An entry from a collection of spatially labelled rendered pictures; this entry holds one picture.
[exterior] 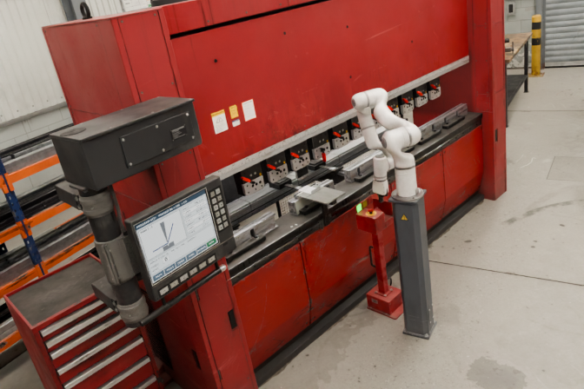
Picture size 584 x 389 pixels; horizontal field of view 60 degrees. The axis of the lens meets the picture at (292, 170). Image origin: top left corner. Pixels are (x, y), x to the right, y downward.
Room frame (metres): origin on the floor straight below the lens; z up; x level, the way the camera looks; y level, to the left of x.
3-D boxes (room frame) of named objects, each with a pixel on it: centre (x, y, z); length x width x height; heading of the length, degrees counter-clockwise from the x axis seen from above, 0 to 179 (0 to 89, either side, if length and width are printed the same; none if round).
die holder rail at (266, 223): (2.73, 0.36, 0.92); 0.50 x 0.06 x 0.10; 130
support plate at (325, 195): (2.97, -0.16, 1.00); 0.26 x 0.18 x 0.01; 40
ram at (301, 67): (3.51, -0.56, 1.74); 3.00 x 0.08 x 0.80; 130
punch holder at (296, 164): (3.07, -0.04, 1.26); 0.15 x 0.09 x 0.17; 130
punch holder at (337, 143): (3.33, -0.35, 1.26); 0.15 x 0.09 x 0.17; 130
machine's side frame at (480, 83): (4.69, -1.68, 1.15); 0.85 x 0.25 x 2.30; 40
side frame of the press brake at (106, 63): (2.59, 0.80, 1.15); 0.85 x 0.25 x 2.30; 40
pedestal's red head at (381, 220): (3.04, -0.49, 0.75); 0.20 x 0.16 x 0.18; 132
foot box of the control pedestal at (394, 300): (3.02, -0.51, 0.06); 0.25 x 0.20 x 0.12; 42
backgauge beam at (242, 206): (3.58, -0.17, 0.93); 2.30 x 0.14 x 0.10; 130
